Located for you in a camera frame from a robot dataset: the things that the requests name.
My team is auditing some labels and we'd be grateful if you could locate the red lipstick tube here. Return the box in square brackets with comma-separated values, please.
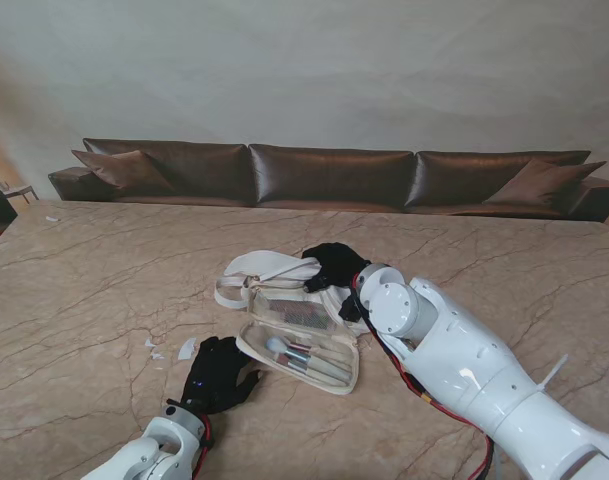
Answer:
[278, 298, 330, 329]

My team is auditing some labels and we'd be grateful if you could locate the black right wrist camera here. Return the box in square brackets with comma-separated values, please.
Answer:
[338, 294, 363, 324]

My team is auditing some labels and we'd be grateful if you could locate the cream white cosmetics bag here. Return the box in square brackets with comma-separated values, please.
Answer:
[213, 249, 373, 397]

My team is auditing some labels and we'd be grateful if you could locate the white zip tie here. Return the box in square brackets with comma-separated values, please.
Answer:
[541, 353, 569, 394]

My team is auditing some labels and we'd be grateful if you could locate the grey side chair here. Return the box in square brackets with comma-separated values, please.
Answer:
[0, 175, 38, 204]

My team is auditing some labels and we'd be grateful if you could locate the red black right arm cable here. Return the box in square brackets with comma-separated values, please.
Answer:
[373, 324, 495, 480]

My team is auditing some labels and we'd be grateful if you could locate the brown leather sofa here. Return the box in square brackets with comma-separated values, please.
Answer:
[47, 137, 609, 224]

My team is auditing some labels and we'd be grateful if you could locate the red black arm cable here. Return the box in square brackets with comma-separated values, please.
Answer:
[373, 324, 495, 480]
[191, 414, 213, 479]

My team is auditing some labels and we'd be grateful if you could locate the red black left arm cable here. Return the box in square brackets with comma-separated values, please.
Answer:
[191, 414, 213, 479]

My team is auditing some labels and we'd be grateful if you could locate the blue handled makeup brush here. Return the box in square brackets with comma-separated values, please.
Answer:
[265, 336, 345, 381]

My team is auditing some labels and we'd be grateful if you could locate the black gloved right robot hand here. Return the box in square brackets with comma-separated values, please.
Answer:
[301, 242, 373, 295]

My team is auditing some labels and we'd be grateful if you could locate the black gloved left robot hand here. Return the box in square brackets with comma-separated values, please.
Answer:
[180, 335, 263, 415]

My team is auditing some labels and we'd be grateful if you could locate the brown sofa pillow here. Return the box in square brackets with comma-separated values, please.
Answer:
[71, 148, 178, 196]
[483, 158, 608, 206]

